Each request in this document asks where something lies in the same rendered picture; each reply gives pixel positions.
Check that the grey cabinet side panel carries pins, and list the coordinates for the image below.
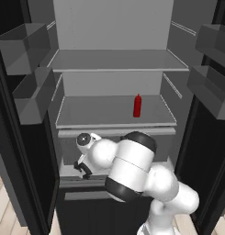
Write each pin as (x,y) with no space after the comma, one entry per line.
(8,186)

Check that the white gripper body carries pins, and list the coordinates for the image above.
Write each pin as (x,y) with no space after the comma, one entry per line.
(84,161)

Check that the grey fridge shelf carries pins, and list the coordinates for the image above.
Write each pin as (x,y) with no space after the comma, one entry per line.
(101,111)
(117,59)

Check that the red ketchup bottle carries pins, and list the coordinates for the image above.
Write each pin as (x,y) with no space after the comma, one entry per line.
(137,106)

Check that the grey fridge interior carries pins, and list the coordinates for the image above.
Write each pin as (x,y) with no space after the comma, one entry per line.
(114,27)

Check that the black freezer drawer front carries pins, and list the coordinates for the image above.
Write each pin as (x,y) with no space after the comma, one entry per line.
(86,217)

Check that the black fridge door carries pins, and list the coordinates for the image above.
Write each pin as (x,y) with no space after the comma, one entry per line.
(202,165)
(31,171)

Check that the grey door bin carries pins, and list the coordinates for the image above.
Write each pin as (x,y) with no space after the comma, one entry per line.
(215,42)
(34,98)
(208,90)
(23,50)

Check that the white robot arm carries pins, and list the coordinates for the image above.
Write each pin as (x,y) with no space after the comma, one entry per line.
(132,165)

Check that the grey fridge drawer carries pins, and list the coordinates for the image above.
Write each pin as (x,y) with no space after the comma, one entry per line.
(68,173)

